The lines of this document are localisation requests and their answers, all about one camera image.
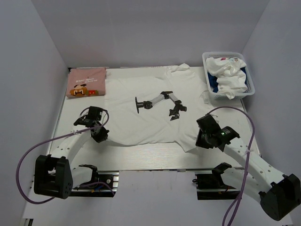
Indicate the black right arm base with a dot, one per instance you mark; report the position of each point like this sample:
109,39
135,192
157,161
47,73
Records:
209,188

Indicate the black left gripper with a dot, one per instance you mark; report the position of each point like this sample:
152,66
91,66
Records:
103,136

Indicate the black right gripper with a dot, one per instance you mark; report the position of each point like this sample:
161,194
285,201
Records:
200,143

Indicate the white t shirt colourful print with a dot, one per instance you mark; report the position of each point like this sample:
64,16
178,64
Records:
231,80

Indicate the white plastic basket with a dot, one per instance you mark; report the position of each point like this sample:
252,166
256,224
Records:
250,87

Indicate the folded pink t shirt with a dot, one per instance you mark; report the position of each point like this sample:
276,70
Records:
86,82

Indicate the white t shirt robot print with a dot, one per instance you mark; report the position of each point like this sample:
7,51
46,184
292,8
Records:
129,126

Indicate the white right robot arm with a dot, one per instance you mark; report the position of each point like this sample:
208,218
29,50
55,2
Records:
277,193

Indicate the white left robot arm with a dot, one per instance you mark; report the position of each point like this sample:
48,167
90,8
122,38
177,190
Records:
54,176

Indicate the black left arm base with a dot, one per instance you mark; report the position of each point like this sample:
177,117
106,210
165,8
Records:
105,184

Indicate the blue t shirt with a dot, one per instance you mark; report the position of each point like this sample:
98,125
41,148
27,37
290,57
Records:
213,80

